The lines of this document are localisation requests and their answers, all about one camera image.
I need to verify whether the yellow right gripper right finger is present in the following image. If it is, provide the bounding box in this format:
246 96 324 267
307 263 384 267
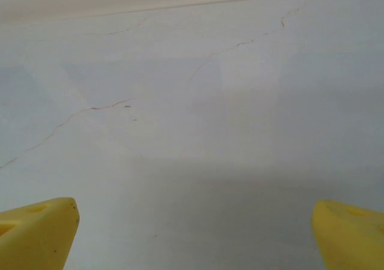
311 199 384 270

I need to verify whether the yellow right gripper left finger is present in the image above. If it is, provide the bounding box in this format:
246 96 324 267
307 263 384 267
0 196 80 270

